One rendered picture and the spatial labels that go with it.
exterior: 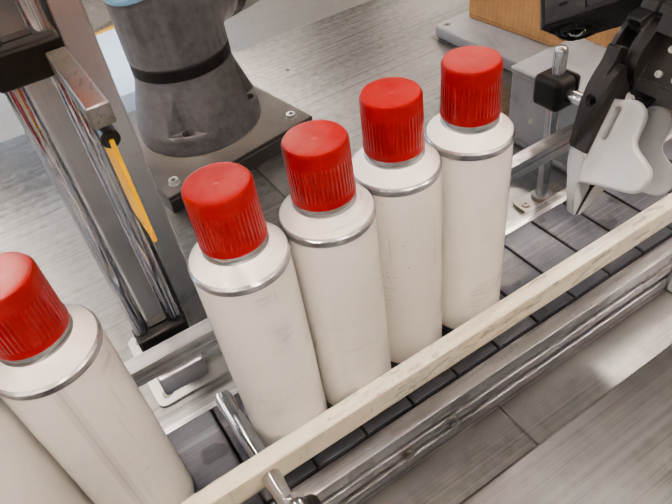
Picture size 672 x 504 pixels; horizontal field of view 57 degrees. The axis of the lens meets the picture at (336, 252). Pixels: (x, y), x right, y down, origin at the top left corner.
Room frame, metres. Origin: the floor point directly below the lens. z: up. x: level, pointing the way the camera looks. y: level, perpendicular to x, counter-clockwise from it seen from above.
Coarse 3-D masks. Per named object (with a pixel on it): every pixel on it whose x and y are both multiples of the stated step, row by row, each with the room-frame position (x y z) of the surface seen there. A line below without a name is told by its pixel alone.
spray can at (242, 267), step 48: (192, 192) 0.22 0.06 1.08; (240, 192) 0.22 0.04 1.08; (240, 240) 0.21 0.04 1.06; (288, 240) 0.23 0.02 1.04; (240, 288) 0.20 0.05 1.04; (288, 288) 0.21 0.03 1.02; (240, 336) 0.20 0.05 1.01; (288, 336) 0.21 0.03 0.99; (240, 384) 0.21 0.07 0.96; (288, 384) 0.20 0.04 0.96; (288, 432) 0.20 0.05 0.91
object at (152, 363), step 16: (544, 144) 0.38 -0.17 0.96; (560, 144) 0.38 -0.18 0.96; (512, 160) 0.37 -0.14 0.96; (528, 160) 0.37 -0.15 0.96; (544, 160) 0.37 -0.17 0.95; (512, 176) 0.36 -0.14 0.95; (208, 320) 0.26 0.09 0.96; (176, 336) 0.25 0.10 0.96; (192, 336) 0.25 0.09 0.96; (208, 336) 0.25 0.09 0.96; (144, 352) 0.24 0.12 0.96; (160, 352) 0.24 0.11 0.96; (176, 352) 0.24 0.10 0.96; (192, 352) 0.24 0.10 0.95; (128, 368) 0.23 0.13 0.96; (144, 368) 0.23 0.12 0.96; (160, 368) 0.23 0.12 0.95
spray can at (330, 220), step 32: (320, 128) 0.26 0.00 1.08; (288, 160) 0.24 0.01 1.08; (320, 160) 0.24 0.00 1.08; (320, 192) 0.24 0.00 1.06; (352, 192) 0.24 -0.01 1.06; (288, 224) 0.24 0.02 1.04; (320, 224) 0.23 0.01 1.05; (352, 224) 0.23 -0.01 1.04; (320, 256) 0.23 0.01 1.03; (352, 256) 0.23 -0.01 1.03; (320, 288) 0.23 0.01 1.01; (352, 288) 0.23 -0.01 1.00; (320, 320) 0.23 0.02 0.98; (352, 320) 0.23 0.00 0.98; (384, 320) 0.24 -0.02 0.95; (320, 352) 0.23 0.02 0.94; (352, 352) 0.23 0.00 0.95; (384, 352) 0.24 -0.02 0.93; (352, 384) 0.23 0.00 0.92
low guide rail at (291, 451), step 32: (640, 224) 0.33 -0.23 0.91; (576, 256) 0.30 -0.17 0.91; (608, 256) 0.31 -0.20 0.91; (544, 288) 0.28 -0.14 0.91; (480, 320) 0.26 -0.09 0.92; (512, 320) 0.27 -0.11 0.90; (448, 352) 0.24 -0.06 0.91; (384, 384) 0.22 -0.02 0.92; (416, 384) 0.23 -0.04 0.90; (320, 416) 0.21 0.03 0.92; (352, 416) 0.21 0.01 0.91; (288, 448) 0.19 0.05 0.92; (320, 448) 0.20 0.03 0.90; (224, 480) 0.18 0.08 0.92; (256, 480) 0.18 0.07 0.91
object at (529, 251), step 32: (608, 192) 0.41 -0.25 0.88; (544, 224) 0.38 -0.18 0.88; (576, 224) 0.37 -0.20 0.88; (608, 224) 0.37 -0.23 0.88; (512, 256) 0.35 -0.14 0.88; (544, 256) 0.34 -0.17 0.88; (640, 256) 0.34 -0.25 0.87; (512, 288) 0.31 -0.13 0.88; (576, 288) 0.30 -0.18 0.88; (544, 320) 0.29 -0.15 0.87; (480, 352) 0.26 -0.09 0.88; (448, 384) 0.25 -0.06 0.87; (384, 416) 0.22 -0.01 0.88; (192, 448) 0.22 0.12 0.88; (224, 448) 0.22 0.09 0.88; (352, 448) 0.21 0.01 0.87; (288, 480) 0.19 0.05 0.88
